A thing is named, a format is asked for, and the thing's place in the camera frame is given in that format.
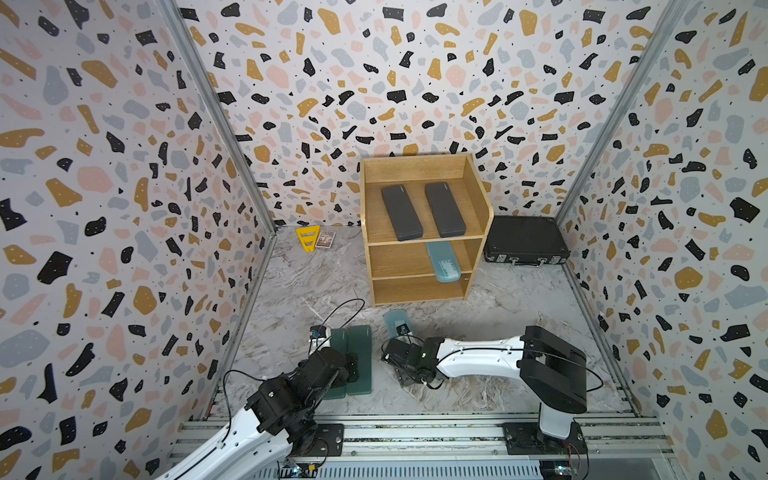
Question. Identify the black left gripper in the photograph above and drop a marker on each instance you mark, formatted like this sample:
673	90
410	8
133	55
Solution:
343	375

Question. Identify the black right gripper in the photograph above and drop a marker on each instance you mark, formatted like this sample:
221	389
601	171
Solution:
402	379

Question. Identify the dark green pencil case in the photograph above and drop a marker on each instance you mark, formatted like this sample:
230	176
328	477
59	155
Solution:
336	350
360	351

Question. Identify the light teal pencil case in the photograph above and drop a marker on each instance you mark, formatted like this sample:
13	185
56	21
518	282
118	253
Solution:
394	318
444	261

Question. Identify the dark grey pencil case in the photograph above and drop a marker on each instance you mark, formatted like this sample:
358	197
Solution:
446	214
402	214

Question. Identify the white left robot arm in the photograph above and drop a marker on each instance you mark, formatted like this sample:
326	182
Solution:
276	422

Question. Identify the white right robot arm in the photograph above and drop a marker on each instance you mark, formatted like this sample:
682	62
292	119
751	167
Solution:
552	368

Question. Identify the wooden three-tier shelf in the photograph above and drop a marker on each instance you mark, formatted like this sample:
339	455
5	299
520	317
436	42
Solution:
401	271

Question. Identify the yellow plastic triangular holder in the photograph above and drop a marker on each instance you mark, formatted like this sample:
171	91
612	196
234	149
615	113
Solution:
308	236

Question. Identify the black briefcase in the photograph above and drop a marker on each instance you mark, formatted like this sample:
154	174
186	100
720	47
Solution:
526	241

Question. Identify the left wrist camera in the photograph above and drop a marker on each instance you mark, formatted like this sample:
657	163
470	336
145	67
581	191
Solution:
318	334

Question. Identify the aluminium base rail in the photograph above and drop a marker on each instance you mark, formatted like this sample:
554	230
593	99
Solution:
465	446

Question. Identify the left corner aluminium post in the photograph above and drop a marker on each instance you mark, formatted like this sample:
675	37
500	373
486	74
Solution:
169	12

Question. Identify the corner aluminium post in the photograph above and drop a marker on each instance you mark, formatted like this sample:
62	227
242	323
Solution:
169	12
670	17

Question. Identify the right corner aluminium post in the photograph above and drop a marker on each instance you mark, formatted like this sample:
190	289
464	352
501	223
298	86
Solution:
670	17

